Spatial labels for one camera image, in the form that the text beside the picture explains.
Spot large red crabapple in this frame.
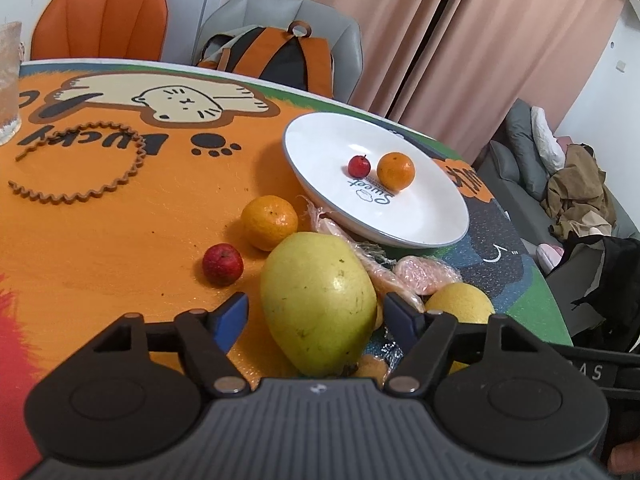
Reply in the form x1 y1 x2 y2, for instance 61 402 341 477
202 243 244 286

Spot pink curtain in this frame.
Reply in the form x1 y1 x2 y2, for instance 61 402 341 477
235 0 626 166

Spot round yellow citrus fruit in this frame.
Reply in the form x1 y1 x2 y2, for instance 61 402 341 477
424 282 496 326

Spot large grey pillow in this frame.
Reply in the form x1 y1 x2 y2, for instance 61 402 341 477
504 99 551 201

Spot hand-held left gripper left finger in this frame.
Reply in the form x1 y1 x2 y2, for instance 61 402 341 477
92 292 251 398

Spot orange chair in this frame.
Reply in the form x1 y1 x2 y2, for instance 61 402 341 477
31 0 168 61

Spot orange and black backpack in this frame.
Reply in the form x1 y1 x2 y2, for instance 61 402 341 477
197 21 335 98

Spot white round plate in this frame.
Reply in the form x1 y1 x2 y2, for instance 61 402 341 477
282 112 471 250

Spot small orange tangerine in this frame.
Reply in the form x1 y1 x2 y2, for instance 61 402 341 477
376 152 416 192

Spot small grey pillow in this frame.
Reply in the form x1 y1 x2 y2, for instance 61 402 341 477
487 140 521 183

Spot orange cartoon table mat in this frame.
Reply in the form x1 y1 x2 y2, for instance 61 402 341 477
0 59 573 466

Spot large orange tangerine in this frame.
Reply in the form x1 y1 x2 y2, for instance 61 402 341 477
241 195 299 252

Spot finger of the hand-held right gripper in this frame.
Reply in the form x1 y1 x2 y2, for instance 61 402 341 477
525 343 572 363

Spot grey chair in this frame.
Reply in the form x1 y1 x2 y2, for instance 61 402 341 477
192 0 363 103

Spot large yellow-green mango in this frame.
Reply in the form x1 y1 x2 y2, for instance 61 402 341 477
260 231 378 378

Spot clear glass cup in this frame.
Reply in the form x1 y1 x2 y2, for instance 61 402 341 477
0 21 23 143

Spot grey sofa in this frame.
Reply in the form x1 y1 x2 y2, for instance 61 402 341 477
475 99 640 281

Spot large plastic-wrapped pink fruit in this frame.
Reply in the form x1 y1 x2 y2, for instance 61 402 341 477
299 196 426 313

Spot pink slippers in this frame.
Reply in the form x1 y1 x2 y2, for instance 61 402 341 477
536 242 566 271

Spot small plastic-wrapped pink fruit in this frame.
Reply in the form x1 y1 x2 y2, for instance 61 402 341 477
392 255 462 297

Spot brown crumpled clothes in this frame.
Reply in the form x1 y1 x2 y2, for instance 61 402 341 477
547 144 618 241

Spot brown wavy headband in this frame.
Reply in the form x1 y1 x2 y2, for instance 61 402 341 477
7 121 148 206

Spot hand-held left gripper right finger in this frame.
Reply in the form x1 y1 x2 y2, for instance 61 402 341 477
384 292 538 396

